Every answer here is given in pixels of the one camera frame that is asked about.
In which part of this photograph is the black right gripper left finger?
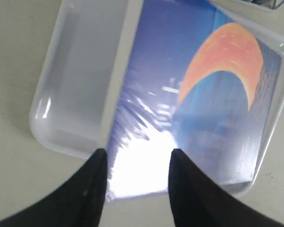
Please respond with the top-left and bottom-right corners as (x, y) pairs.
(0, 148), (107, 227)

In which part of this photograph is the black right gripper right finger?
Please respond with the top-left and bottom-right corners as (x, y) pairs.
(168, 148), (283, 227)

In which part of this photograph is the blue spine book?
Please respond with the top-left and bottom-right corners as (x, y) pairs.
(107, 0), (282, 201)

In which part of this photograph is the white plastic tray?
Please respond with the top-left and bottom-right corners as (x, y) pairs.
(29, 0), (284, 201)

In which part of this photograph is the white wire book rack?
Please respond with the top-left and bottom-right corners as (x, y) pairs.
(212, 0), (284, 13)

